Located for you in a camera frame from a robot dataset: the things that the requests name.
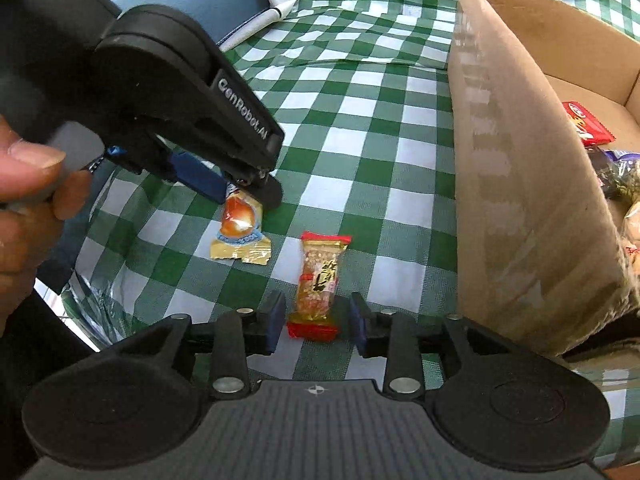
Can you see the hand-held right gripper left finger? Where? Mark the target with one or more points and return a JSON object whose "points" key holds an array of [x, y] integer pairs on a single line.
{"points": [[276, 322]]}

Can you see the red snack packet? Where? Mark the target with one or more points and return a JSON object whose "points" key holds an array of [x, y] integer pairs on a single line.
{"points": [[587, 122]]}

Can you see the red-ended peanut candy packet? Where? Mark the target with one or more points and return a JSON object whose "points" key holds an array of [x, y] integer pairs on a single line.
{"points": [[317, 280]]}

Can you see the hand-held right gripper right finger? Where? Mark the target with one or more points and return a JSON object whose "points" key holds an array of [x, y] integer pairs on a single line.
{"points": [[359, 325]]}

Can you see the tan snack packet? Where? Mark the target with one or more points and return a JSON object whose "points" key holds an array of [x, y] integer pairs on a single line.
{"points": [[632, 240]]}

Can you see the person's left hand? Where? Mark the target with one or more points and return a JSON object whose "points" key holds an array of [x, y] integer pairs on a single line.
{"points": [[25, 220]]}

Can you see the green checkered cloth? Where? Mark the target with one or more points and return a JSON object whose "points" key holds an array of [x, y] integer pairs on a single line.
{"points": [[375, 135]]}

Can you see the clear plastic bag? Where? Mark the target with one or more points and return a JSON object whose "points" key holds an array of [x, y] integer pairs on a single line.
{"points": [[85, 310]]}

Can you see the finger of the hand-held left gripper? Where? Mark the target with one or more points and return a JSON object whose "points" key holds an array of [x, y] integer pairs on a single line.
{"points": [[262, 190], [200, 177]]}

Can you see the gold orange candy wrapper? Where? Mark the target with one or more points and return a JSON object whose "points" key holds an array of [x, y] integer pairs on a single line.
{"points": [[237, 220]]}

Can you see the brown cardboard box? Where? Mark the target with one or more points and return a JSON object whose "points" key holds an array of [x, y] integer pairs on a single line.
{"points": [[515, 185]]}

